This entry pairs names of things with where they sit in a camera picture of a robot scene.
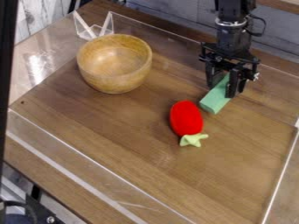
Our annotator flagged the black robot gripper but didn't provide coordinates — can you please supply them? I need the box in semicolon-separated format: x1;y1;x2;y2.
200;42;259;98

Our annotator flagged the green rectangular block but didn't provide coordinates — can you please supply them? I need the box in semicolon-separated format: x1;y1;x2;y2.
200;75;229;115

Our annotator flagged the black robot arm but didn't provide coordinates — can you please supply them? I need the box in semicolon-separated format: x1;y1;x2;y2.
198;0;267;98

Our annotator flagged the brown wooden bowl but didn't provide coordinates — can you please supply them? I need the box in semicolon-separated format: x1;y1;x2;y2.
76;34;153;94

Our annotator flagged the red plush strawberry toy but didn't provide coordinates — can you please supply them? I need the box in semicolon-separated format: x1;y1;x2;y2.
169;101;208;148

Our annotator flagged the clear acrylic table enclosure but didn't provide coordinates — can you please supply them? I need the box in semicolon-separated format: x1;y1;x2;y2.
5;11;299;224

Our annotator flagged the black metal bracket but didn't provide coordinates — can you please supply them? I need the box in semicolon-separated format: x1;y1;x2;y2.
25;185;65;224

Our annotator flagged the black cable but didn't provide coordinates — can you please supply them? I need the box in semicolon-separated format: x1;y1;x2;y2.
0;200;40;224

